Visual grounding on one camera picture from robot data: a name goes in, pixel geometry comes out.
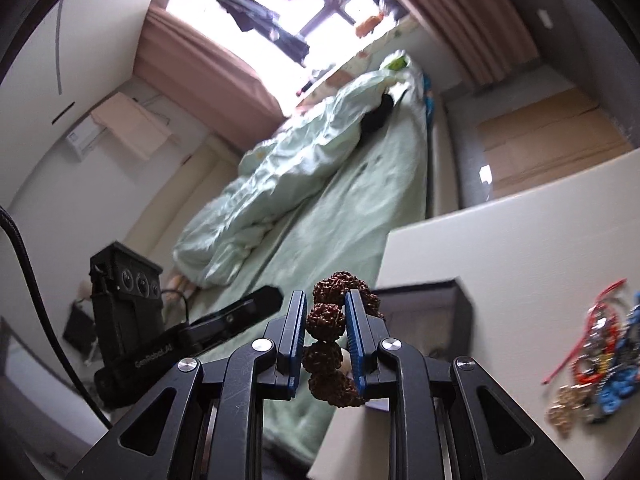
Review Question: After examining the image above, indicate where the beige hanging towel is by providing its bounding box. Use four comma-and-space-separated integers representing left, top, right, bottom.
90, 92, 173, 162

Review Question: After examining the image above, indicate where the light green quilt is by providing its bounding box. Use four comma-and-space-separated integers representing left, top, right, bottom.
172, 50, 431, 288

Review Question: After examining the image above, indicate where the long dark hanging garment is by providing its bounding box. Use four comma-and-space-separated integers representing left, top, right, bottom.
215, 0, 312, 67

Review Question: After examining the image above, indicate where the pile of colourful jewelry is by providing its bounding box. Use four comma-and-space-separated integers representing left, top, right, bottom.
542, 277, 640, 428

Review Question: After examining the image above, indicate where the pink curtain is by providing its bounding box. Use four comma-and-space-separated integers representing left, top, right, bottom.
132, 5, 287, 153
367, 0, 542, 88

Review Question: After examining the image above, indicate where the white low table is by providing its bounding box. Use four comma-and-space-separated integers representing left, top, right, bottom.
305, 147, 640, 480

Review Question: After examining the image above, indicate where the orange plush toy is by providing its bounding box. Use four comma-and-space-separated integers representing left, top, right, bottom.
356, 13, 384, 37

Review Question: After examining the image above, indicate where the dark cloth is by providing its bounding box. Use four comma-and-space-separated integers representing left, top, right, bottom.
360, 92, 396, 136

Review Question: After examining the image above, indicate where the beige bed headboard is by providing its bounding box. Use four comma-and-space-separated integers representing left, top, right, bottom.
125, 141, 247, 261

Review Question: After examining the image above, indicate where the bed with green sheet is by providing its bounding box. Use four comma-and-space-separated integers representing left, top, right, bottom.
170, 50, 453, 461

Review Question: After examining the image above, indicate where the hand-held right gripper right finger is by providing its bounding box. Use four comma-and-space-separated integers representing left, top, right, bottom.
344, 289, 586, 480

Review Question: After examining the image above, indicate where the brown rudraksha bead bracelet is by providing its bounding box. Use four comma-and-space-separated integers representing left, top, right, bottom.
301, 270, 386, 408

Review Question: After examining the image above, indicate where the black square box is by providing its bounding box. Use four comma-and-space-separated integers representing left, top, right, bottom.
367, 277, 476, 366

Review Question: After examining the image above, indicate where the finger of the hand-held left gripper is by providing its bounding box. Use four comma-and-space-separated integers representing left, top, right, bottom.
184, 285, 284, 357

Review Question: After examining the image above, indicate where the window with dark frame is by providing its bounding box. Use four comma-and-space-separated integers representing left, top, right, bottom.
165, 0, 407, 111

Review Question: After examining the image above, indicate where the pink pillow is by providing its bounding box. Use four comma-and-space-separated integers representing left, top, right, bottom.
167, 272, 199, 302

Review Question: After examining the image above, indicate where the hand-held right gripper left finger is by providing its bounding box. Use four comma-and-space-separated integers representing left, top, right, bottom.
65, 290, 307, 480

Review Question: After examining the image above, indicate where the printed window seat cushion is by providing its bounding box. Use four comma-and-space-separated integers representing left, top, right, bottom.
295, 20, 417, 111

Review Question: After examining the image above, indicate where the white air conditioner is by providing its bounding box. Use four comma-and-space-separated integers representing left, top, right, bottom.
64, 115, 108, 161

